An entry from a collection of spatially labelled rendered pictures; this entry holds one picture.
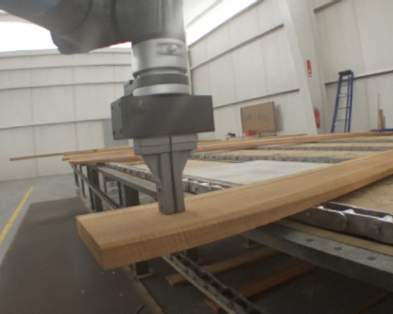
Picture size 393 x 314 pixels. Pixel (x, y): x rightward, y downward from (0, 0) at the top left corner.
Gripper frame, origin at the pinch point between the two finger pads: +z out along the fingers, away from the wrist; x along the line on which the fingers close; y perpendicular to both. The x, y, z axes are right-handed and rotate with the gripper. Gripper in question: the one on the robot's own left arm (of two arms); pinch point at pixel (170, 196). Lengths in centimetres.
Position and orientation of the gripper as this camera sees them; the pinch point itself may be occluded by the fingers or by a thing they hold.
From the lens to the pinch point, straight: 40.3
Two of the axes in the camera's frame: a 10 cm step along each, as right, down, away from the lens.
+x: 8.4, -1.0, 5.3
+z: 0.8, 9.9, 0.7
